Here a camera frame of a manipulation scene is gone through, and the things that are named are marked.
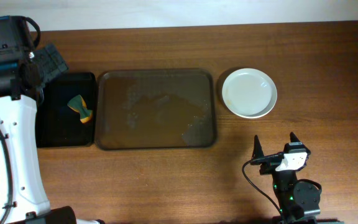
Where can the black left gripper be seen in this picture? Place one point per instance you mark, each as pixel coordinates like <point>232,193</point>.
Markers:
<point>50,61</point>

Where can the yellow green sponge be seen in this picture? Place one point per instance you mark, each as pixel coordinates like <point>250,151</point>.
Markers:
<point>78,105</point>

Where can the grey-green plate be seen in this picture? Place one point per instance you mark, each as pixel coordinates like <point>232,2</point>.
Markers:
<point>249,93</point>

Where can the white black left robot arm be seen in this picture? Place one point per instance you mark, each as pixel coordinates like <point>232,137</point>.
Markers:
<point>22,195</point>

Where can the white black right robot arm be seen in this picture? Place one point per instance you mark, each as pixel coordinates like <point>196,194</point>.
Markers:
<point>298,199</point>

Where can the black sponge tray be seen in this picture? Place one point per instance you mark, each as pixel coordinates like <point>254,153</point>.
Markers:
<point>57,125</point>

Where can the brown serving tray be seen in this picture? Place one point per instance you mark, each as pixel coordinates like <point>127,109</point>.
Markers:
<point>155,109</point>

